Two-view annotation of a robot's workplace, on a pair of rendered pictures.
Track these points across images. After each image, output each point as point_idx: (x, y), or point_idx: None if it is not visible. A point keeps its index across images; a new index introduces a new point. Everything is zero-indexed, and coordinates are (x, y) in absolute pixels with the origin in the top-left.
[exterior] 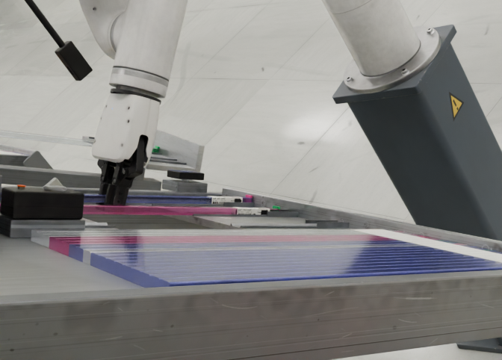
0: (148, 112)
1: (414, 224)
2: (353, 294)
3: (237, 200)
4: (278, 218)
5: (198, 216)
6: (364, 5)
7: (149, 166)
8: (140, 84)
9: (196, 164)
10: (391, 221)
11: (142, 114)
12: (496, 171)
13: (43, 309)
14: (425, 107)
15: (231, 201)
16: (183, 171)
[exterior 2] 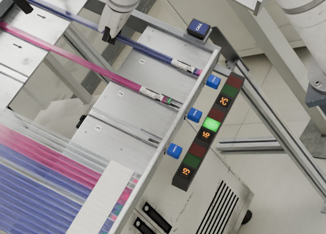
0: (109, 18)
1: (140, 186)
2: None
3: (189, 71)
4: (157, 108)
5: (112, 82)
6: (293, 26)
7: None
8: (107, 2)
9: (254, 8)
10: (143, 172)
11: (105, 18)
12: None
13: None
14: (324, 114)
15: (184, 69)
16: (194, 26)
